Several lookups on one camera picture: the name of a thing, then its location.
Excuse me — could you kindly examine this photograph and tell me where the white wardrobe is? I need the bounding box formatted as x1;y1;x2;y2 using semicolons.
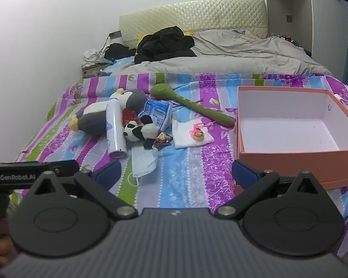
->
264;0;348;64

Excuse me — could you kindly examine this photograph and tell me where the white face mask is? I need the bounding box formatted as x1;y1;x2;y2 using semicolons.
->
130;145;161;186

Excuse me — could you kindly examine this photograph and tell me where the small pink keychain charm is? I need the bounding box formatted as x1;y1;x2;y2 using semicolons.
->
191;123;207;141

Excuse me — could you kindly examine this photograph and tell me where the white towel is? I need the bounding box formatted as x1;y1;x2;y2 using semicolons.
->
172;119;215;149

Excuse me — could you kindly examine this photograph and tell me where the pink pillow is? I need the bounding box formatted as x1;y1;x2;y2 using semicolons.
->
235;30;265;41

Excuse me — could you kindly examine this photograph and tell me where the grey and white plush toy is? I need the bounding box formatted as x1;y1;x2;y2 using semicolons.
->
70;88;148;135

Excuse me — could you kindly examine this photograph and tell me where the green plush massage stick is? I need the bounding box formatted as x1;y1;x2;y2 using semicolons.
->
150;84;237;127

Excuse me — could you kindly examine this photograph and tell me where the dark clothes bundle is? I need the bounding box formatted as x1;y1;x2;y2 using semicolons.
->
104;43;137;60

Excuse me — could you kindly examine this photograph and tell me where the black clothing pile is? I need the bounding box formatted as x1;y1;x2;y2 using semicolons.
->
134;26;198;64

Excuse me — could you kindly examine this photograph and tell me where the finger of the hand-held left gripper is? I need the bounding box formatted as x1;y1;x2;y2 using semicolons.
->
46;160;80;181

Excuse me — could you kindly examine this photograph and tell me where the orange cardboard box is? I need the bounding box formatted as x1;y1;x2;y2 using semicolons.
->
234;86;348;195

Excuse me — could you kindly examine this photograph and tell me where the white spray can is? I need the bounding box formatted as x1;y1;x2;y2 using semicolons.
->
106;98;128;159

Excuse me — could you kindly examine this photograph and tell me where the striped floral bedsheet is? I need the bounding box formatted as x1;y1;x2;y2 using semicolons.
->
14;71;348;267

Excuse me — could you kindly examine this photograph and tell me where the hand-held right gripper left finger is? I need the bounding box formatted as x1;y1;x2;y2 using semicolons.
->
27;160;138;221

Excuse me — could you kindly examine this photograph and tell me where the blue tissue pack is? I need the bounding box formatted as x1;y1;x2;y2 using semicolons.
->
138;100;173;131

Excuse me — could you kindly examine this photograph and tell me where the brown cardboard box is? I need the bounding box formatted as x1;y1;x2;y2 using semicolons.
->
81;63;109;79

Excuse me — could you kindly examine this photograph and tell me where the white crumpled cloth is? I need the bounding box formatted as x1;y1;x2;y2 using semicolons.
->
83;49;105;65

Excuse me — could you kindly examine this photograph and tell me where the dark snack packet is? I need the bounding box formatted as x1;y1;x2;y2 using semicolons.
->
154;132;172;146

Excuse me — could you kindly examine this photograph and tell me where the panda plush toy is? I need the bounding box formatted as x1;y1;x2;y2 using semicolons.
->
123;115;161;150

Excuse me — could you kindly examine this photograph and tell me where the cream quilted headboard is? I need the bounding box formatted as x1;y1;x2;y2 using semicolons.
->
119;0;269;48

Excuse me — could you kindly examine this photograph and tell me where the grey duvet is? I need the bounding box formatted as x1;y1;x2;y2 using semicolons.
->
104;29;334;77

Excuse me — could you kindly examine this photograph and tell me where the row of cosmetic bottles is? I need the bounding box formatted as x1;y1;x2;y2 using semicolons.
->
278;32;296;43

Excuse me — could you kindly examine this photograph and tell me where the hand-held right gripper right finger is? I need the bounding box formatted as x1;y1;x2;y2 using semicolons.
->
215;160;328;220

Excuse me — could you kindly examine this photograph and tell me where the red snack packet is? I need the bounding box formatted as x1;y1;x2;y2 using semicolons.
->
123;108;141;123

